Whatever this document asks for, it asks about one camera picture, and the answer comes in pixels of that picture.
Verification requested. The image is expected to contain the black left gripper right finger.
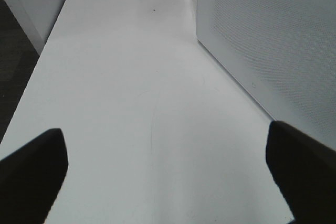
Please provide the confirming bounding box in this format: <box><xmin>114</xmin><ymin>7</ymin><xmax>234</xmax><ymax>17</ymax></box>
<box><xmin>265</xmin><ymin>121</ymin><xmax>335</xmax><ymax>223</ymax></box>

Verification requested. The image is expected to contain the white microwave door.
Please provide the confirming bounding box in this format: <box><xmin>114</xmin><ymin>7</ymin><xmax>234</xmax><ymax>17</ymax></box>
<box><xmin>196</xmin><ymin>0</ymin><xmax>335</xmax><ymax>134</ymax></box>

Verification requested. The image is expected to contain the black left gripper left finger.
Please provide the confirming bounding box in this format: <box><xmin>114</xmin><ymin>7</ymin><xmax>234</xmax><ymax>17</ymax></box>
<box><xmin>1</xmin><ymin>129</ymin><xmax>68</xmax><ymax>223</ymax></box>

